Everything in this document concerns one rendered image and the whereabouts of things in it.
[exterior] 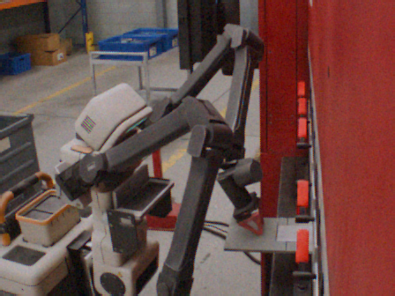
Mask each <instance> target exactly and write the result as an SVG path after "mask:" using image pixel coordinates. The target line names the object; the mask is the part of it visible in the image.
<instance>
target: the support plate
mask: <svg viewBox="0 0 395 296"><path fill-rule="evenodd" d="M263 220H264V224H263V225H262V231H263V233H262V234H261V235H257V234H256V233H253V232H251V231H249V230H248V229H246V228H244V227H242V226H239V225H238V224H236V222H235V221H236V219H235V218H234V217H232V218H231V222H230V225H229V228H228V231H227V238H226V240H225V244H224V251H227V252H246V253H249V252H265V253H284V254H296V241H293V242H291V241H290V242H287V250H285V247H286V242H285V241H275V233H276V220H277V226H313V223H312V224H311V222H309V223H308V224H296V223H295V218H289V219H288V222H287V218H263ZM246 224H249V225H250V226H252V227H253V228H254V229H256V230H257V231H259V230H258V225H257V223H255V222H253V221H252V220H251V221H249V222H248V223H246ZM312 244H313V241H309V254H312Z"/></svg>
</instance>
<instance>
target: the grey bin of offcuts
mask: <svg viewBox="0 0 395 296"><path fill-rule="evenodd" d="M33 120H34V114H26V115H22V116H19V115H5V114H0V195H2V194H3V193H4V192H6V191H8V190H9V189H11V188H12V187H15V185H17V184H19V183H21V182H22V181H23V180H24V179H27V178H28V177H30V176H31V175H32V174H37V173H38V172H40V165H39V160H38V154H37V151H36V146H35V141H34V129H33V125H32V121H33ZM43 185H44V184H43V183H42V181H41V180H40V181H38V182H37V183H36V184H35V185H34V187H35V189H36V192H37V194H38V193H39V192H40V191H41V190H42V186H43Z"/></svg>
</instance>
